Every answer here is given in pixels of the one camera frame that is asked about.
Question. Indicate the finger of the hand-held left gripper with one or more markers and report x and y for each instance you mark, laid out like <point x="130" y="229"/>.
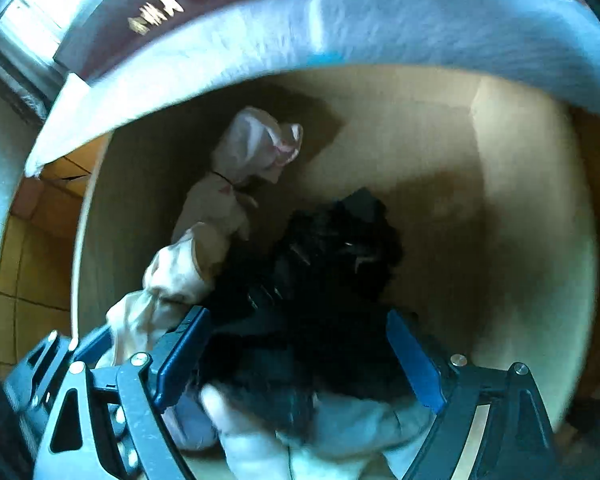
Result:
<point x="40" y="370"/>

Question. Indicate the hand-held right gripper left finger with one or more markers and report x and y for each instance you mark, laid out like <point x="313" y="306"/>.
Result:
<point x="180" y="355"/>

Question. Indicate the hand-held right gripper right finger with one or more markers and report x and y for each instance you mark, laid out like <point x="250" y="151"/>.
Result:
<point x="415" y="365"/>

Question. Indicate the cream white garment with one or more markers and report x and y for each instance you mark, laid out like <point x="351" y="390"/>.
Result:
<point x="175" y="275"/>

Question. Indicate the black underwear bundle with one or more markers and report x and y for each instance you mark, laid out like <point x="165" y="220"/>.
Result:
<point x="330" y="285"/>

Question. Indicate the light wooden drawer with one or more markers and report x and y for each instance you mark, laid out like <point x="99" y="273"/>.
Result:
<point x="505" y="260"/>

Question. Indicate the pinkish white tied underwear roll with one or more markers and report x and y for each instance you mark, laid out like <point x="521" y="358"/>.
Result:
<point x="250" y="145"/>

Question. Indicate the white cloth with pink edge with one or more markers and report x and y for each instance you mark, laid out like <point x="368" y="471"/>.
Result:
<point x="260" y="450"/>

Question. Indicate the bright window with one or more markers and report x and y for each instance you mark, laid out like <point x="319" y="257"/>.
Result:
<point x="35" y="15"/>

